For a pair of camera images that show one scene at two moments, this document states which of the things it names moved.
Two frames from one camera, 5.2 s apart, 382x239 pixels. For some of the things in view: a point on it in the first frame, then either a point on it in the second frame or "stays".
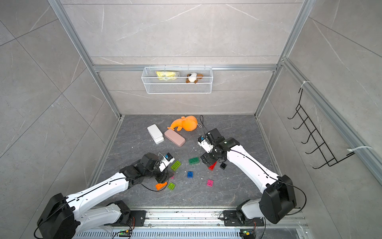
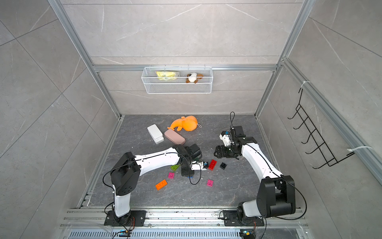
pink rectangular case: x=175 y=137 stays
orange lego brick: x=158 y=186 stays
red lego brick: x=211 y=167 stays
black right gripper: x=208 y=160 -> x=221 y=149
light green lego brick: x=176 y=165 stays
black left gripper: x=164 y=177 -> x=186 y=174
